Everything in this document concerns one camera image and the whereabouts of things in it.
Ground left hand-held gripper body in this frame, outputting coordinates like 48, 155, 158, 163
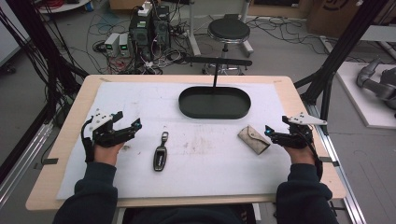
89, 108, 138, 148

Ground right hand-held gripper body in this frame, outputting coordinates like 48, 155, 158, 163
273, 112, 329, 150

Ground beige key pouch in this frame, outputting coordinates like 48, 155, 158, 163
237, 124, 272, 156

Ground black car key fob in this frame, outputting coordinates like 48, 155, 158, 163
152, 131, 169, 173

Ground black oval tray with stand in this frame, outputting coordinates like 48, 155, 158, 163
177, 56, 253, 120

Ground person's right hand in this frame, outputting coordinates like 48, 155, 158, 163
284, 145, 317, 166

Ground person's left hand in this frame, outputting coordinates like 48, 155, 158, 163
93, 141, 125, 166

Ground white floor board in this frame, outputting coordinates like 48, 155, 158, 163
335, 61, 396, 131

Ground grey power supply unit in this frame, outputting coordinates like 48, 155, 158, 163
104, 32, 121, 58
119, 33, 131, 58

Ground white table mat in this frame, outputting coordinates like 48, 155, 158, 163
55, 81, 292, 201

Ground black computer tower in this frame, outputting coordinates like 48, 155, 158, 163
153, 5, 172, 50
128, 12, 154, 62

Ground person's lap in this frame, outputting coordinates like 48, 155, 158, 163
121, 203, 257, 224

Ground black round stool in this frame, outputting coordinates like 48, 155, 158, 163
202, 13, 255, 77

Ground white power strip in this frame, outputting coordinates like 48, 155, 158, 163
137, 1, 154, 18

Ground cardboard box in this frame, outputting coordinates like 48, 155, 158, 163
305, 0, 363, 39

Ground white round table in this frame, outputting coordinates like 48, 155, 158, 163
36, 0, 92, 15

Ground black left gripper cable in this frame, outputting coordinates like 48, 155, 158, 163
80, 116, 96, 164

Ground aluminium rail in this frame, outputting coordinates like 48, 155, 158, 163
0, 121, 54, 209
305, 104, 368, 224

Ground black metal frame post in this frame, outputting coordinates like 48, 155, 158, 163
293, 0, 390, 132
5, 0, 90, 104

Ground white table leg frame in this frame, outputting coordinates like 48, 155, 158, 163
186, 0, 255, 58

